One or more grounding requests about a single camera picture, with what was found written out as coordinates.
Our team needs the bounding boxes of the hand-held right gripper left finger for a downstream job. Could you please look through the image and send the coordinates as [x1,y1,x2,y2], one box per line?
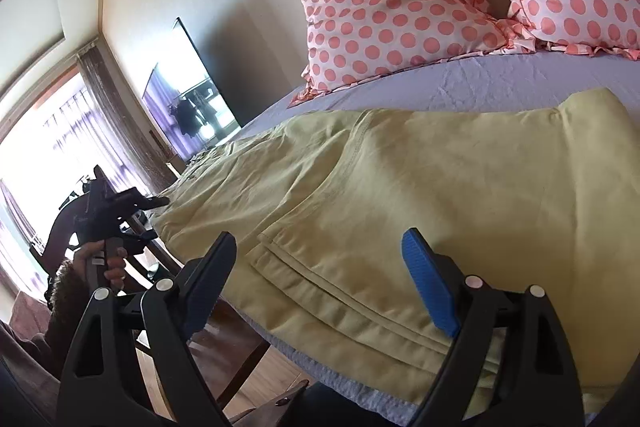
[56,231,238,427]

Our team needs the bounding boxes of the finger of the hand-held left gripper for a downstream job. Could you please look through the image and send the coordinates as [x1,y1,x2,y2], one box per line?
[131,188,171,210]
[120,228,159,256]

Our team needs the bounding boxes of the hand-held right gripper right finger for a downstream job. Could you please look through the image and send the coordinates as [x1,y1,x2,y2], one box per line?
[401,228,587,427]

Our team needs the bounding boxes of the yellow pants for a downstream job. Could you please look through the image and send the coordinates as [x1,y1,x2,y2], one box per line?
[150,88,640,423]

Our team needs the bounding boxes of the person's left forearm brown sleeve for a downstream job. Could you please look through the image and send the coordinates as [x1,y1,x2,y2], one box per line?
[0,258,93,408]

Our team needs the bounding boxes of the person's left hand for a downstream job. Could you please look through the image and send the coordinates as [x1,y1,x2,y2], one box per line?
[73,241,128,295]

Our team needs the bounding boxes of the brown curtain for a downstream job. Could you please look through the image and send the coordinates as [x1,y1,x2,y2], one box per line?
[76,46,177,194]

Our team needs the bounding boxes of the bed with lavender sheet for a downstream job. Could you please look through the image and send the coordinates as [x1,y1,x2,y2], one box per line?
[234,49,640,427]

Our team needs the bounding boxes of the black wall television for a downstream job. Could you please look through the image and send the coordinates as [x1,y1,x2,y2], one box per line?
[142,17,242,160]

